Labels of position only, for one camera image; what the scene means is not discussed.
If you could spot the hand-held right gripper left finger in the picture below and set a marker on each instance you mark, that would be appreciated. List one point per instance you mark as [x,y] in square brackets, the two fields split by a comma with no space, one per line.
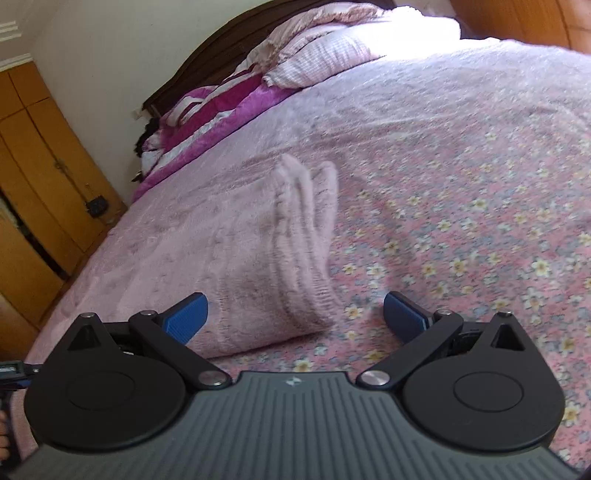
[187,316]

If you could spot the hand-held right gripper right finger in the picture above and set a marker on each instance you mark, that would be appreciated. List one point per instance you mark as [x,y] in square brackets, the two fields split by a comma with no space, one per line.
[404,316]

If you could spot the pink knitted sweater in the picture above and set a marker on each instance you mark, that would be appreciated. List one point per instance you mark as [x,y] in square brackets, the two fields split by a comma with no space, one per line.
[286,272]

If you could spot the person's left hand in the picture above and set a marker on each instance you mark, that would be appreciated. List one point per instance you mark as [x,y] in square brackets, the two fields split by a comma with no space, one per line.
[3,438]

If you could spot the pink textured blanket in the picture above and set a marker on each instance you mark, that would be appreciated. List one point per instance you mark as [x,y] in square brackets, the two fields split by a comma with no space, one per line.
[194,240]

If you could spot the floral pink bedsheet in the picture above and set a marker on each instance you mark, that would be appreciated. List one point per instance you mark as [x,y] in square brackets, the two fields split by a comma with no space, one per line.
[461,221]

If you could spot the small black hanging bag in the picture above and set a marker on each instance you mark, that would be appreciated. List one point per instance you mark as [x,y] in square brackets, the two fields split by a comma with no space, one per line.
[97,206]

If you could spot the wooden wardrobe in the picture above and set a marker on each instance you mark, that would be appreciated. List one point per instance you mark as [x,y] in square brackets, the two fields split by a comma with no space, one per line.
[41,194]

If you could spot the magenta white striped quilt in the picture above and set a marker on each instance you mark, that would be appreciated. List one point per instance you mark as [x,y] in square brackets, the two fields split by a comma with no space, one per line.
[203,124]

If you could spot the dark wooden headboard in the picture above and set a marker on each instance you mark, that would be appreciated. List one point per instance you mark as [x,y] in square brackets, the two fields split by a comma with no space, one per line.
[207,60]

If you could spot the pink ruffled pillow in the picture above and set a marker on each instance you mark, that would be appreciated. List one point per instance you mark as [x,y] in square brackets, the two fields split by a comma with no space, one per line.
[323,50]

